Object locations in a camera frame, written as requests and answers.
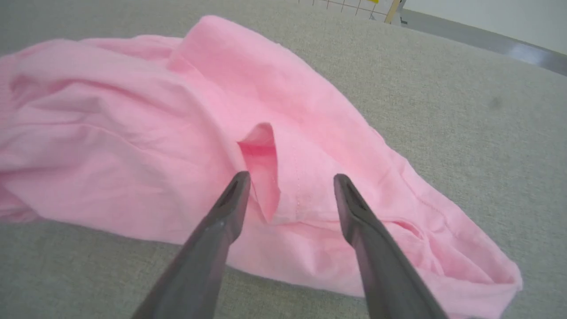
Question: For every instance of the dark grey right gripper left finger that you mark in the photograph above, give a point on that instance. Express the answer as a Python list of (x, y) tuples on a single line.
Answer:
[(208, 248)]

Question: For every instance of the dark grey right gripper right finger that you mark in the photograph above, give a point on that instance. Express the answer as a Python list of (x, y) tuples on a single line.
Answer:
[(381, 261)]

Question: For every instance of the pink garment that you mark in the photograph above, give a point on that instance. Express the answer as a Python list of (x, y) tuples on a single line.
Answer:
[(133, 133)]

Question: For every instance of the grey fabric sofa cushion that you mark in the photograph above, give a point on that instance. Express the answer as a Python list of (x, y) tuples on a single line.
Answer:
[(465, 155)]

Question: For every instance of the lemon print partition screen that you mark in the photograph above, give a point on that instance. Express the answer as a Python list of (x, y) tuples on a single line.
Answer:
[(350, 5)]

